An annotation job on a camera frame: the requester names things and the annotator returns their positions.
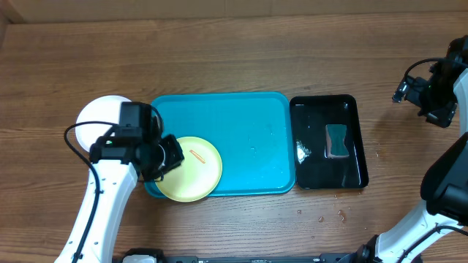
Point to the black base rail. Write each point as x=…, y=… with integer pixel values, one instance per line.
x=157, y=255

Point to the black rectangular water tray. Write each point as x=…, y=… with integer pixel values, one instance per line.
x=309, y=115

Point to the green dish sponge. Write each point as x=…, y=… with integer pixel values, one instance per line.
x=335, y=141

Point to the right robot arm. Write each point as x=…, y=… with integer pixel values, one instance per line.
x=443, y=191

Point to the yellow round plate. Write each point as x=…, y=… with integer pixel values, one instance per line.
x=197, y=176

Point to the white round plate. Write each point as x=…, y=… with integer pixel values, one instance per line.
x=105, y=108

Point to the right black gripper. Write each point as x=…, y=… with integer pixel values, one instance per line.
x=443, y=117

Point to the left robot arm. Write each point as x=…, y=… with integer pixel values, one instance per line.
x=115, y=163

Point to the teal plastic serving tray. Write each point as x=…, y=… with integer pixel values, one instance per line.
x=250, y=130

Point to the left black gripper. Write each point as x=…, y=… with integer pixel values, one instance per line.
x=175, y=155

